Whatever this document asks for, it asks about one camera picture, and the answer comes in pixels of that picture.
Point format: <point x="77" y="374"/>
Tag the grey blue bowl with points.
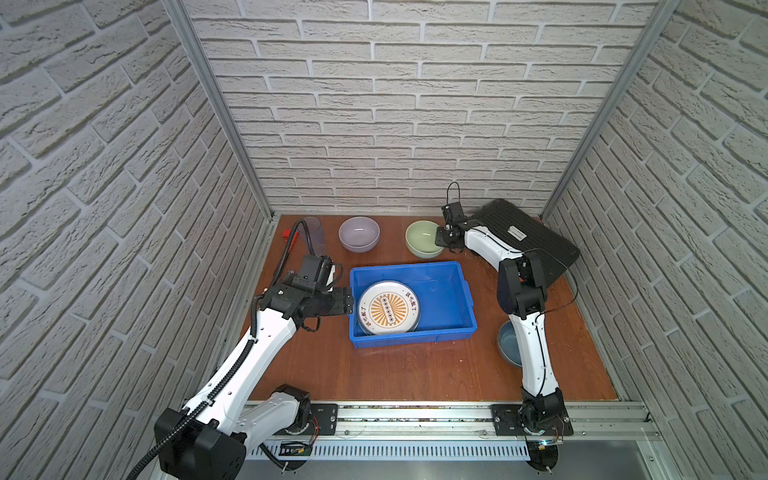
<point x="507" y="345"/>

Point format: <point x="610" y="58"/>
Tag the light green bowl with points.
<point x="420" y="237"/>

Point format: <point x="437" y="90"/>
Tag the orange sunburst white plate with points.
<point x="388" y="308"/>

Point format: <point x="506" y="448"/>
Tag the blue plastic bin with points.
<point x="444" y="295"/>

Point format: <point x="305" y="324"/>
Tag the black tool case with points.
<point x="522" y="232"/>

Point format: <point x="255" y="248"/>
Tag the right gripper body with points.
<point x="444" y="237"/>

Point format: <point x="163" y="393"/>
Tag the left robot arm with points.
<point x="211" y="435"/>

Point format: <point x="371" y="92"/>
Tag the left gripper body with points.
<point x="346" y="300"/>

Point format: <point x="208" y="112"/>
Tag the lavender bowl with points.
<point x="359" y="234"/>

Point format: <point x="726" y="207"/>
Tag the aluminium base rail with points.
<point x="452" y="431"/>

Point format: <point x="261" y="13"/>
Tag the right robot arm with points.
<point x="521" y="294"/>

